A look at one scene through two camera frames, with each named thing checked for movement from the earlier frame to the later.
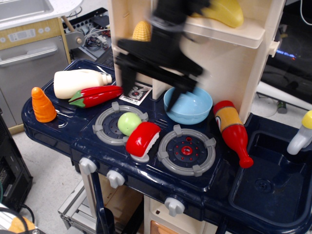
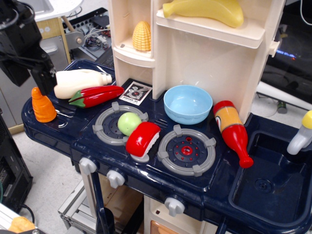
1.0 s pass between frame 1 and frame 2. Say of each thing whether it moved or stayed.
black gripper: moved
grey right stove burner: stayed
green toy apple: stayed
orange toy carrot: stayed
